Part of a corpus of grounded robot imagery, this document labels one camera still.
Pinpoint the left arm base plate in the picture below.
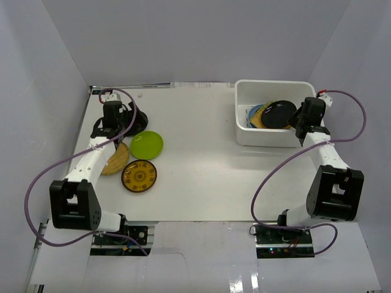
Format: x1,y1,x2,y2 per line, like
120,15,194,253
93,225,148,246

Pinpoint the white plastic bin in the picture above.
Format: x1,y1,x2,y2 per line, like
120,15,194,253
235,79,315,148

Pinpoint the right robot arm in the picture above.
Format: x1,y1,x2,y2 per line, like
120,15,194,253
276,97,364,244

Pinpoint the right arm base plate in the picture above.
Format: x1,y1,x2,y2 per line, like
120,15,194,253
249,225,312,246

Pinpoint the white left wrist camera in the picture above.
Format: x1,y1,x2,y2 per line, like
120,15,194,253
100,92,122,104

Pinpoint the green plastic plate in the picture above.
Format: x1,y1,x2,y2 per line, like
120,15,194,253
130,131,164,160

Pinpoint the square bamboo woven tray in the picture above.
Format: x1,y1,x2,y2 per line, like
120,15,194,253
250,105,265,129

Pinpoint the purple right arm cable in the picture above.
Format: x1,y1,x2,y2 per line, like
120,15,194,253
250,89,367,256

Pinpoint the round bamboo woven tray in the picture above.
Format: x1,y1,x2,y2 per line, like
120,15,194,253
101,142,130,176

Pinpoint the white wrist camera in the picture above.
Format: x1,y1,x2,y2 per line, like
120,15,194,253
316,89,333,109
100,92,122,104

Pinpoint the yellow patterned plate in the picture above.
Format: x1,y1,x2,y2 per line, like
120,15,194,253
121,159,158,193
264,100,294,131

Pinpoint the black glossy plate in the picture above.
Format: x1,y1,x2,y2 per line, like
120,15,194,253
260,99,298,129

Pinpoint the blue plastic plate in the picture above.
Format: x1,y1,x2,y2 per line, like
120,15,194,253
247,104,264,128

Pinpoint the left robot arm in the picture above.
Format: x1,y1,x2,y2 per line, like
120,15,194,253
49,101,148,244

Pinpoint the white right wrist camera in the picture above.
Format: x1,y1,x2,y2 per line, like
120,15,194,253
316,89,333,109

